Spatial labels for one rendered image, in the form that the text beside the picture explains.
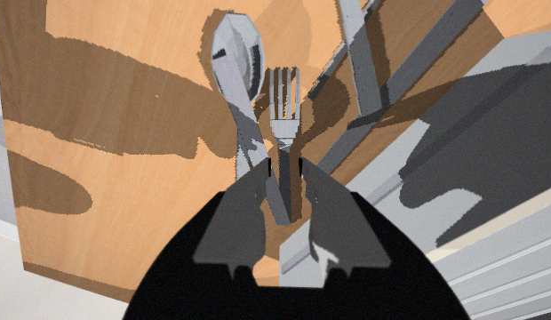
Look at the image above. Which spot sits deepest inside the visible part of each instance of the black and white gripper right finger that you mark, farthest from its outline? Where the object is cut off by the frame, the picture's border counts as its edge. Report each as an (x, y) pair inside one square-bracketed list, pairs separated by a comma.
[(347, 232)]

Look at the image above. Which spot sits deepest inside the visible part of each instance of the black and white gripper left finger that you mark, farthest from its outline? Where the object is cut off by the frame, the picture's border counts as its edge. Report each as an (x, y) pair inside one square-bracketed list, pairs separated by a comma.
[(227, 232)]

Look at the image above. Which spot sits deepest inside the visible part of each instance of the grey metal spoon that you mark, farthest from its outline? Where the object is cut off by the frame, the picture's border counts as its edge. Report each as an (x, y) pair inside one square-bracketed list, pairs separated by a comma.
[(359, 51), (237, 34)]

